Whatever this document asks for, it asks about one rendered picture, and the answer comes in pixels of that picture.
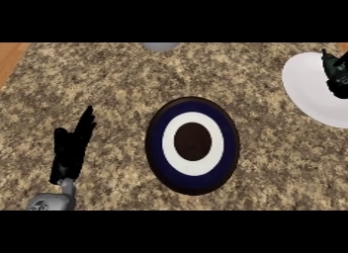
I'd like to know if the grey round object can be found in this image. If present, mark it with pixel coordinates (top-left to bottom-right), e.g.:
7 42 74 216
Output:
140 42 180 53

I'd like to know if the dark blue ringed plate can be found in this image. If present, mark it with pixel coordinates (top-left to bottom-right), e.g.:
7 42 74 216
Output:
143 96 241 197

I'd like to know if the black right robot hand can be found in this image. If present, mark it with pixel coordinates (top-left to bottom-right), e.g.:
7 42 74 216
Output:
319 46 348 100

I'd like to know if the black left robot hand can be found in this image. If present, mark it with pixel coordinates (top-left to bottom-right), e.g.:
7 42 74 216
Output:
49 105 98 186

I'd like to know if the white plate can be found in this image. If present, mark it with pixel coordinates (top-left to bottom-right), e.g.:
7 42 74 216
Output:
281 51 348 129

